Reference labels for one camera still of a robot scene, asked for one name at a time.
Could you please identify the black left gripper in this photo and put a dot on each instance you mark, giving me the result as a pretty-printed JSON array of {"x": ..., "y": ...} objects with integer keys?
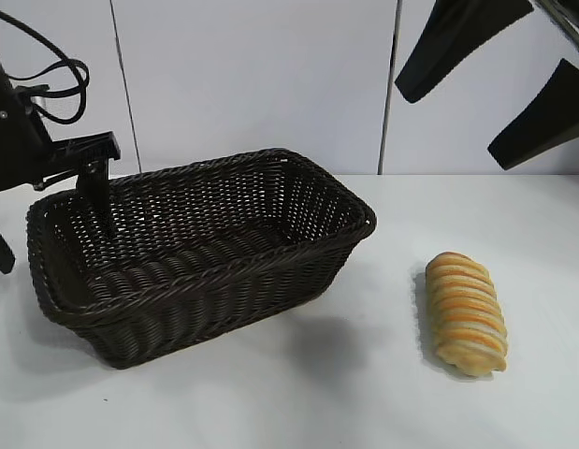
[{"x": 22, "y": 159}]

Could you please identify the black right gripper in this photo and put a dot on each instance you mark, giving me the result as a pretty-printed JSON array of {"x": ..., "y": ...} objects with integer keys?
[{"x": 574, "y": 14}]

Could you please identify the dark brown woven wicker basket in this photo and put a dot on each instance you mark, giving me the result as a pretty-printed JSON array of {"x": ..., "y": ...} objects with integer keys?
[{"x": 200, "y": 299}]

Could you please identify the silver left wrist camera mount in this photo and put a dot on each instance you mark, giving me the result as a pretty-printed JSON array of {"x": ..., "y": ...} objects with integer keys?
[{"x": 34, "y": 96}]

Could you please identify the long striped bread loaf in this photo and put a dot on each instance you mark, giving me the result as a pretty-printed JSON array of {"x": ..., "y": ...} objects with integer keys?
[{"x": 467, "y": 313}]

